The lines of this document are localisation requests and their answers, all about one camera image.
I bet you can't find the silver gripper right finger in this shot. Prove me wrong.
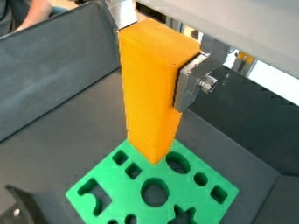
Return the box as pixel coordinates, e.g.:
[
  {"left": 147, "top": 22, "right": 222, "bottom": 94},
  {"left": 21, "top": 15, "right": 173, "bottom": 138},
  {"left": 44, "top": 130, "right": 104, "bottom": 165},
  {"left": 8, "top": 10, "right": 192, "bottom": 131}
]
[{"left": 172, "top": 34, "right": 230, "bottom": 112}]

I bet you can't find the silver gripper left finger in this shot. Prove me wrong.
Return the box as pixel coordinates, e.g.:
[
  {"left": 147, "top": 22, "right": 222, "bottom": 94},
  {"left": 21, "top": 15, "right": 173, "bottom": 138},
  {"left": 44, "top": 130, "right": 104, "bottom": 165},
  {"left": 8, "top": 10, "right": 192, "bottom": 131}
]
[{"left": 101, "top": 0, "right": 137, "bottom": 31}]

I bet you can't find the green shape sorter board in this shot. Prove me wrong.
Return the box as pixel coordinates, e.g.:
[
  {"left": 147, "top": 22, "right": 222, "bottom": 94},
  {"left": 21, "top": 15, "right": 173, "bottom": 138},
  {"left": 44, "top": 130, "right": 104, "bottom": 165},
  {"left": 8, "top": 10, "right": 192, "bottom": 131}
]
[{"left": 65, "top": 142, "right": 239, "bottom": 224}]

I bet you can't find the person forearm in background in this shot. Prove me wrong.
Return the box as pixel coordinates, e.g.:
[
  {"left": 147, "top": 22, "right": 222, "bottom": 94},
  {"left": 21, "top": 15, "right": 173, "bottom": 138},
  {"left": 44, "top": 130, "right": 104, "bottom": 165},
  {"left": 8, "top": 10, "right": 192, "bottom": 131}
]
[{"left": 16, "top": 0, "right": 52, "bottom": 31}]

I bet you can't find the dark grey bin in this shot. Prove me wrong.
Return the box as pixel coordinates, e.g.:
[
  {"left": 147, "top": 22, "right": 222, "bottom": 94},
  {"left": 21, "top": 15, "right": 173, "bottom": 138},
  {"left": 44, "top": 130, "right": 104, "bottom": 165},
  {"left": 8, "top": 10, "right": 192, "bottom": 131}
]
[{"left": 0, "top": 3, "right": 299, "bottom": 224}]

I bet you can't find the black bracket with screw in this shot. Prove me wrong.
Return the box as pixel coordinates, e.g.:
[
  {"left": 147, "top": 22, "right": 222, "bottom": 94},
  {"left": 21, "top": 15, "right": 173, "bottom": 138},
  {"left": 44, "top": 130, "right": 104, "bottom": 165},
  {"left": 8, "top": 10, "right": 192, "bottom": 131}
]
[{"left": 0, "top": 185, "right": 49, "bottom": 224}]

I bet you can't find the orange rectangular block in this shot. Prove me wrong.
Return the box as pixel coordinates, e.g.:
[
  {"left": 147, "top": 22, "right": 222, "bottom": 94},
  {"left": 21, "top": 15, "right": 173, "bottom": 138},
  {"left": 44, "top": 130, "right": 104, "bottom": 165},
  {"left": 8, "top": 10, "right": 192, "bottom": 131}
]
[{"left": 119, "top": 18, "right": 200, "bottom": 165}]

